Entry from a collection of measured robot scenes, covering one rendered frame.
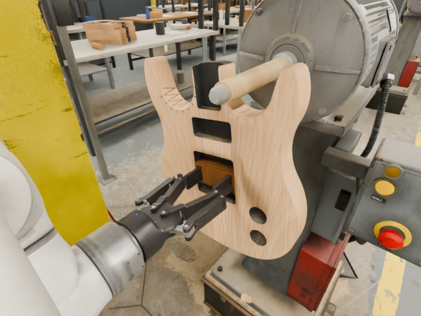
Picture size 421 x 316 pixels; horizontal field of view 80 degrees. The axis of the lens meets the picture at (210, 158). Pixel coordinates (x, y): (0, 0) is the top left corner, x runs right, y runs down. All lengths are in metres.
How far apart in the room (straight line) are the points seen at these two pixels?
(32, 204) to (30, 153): 0.90
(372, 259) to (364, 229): 1.29
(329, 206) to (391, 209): 0.33
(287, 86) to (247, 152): 0.13
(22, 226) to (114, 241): 0.11
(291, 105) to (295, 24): 0.19
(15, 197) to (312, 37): 0.48
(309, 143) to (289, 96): 0.39
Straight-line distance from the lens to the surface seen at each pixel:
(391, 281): 1.87
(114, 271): 0.37
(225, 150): 0.46
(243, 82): 0.37
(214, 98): 0.34
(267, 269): 1.20
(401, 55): 4.05
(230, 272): 1.26
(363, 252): 1.92
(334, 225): 0.92
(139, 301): 1.57
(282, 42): 0.52
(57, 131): 1.22
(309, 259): 0.99
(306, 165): 0.79
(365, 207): 0.59
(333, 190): 0.84
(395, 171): 0.53
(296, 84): 0.37
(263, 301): 1.22
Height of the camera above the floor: 1.37
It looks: 34 degrees down
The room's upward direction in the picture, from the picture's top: straight up
